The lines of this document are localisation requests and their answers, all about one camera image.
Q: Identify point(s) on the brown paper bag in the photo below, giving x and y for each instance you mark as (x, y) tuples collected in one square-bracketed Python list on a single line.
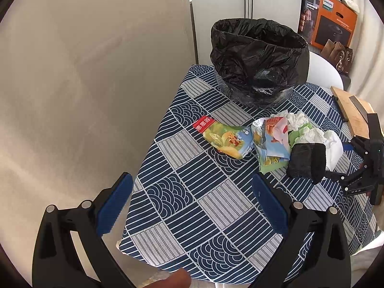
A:
[(329, 51)]

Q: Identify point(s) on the trash bin with black bag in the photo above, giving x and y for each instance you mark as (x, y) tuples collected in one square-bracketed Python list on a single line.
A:
[(258, 60)]

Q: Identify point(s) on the orange cardboard box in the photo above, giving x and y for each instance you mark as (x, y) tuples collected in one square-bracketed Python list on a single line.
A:
[(339, 15)]

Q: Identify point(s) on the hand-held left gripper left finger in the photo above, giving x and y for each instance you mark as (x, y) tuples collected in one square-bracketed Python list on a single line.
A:
[(115, 204)]

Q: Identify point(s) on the blue patterned tablecloth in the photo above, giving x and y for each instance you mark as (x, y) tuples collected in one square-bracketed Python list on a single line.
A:
[(186, 192)]

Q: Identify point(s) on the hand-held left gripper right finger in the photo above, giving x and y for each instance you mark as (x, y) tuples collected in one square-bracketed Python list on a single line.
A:
[(270, 204)]

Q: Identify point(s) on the yellow green snack packet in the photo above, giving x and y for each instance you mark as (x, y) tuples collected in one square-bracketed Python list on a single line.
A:
[(228, 139)]

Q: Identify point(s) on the black sponge block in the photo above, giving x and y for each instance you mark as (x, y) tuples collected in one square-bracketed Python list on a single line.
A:
[(303, 162)]

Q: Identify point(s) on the person's left hand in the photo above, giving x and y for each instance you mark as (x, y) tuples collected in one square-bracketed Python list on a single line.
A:
[(177, 280)]

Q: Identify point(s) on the wooden cutting board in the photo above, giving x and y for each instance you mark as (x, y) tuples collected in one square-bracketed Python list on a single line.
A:
[(354, 117)]

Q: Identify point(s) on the blue pink snack packet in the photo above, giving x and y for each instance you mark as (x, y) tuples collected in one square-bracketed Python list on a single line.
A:
[(273, 144)]

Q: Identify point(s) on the light green wrapper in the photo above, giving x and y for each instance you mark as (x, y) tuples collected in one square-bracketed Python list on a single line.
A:
[(295, 135)]

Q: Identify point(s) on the white refrigerator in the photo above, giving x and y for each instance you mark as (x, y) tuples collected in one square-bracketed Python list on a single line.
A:
[(225, 0)]

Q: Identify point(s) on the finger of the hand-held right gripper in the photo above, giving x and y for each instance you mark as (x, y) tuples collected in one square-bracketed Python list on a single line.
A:
[(360, 145), (348, 180)]

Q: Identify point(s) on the white chair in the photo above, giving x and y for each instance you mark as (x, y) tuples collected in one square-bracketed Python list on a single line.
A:
[(324, 72)]

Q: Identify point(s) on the brown handbag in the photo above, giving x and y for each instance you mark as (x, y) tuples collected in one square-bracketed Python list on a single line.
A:
[(345, 61)]

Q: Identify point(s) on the kitchen knife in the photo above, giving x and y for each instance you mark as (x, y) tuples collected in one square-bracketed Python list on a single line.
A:
[(360, 108)]

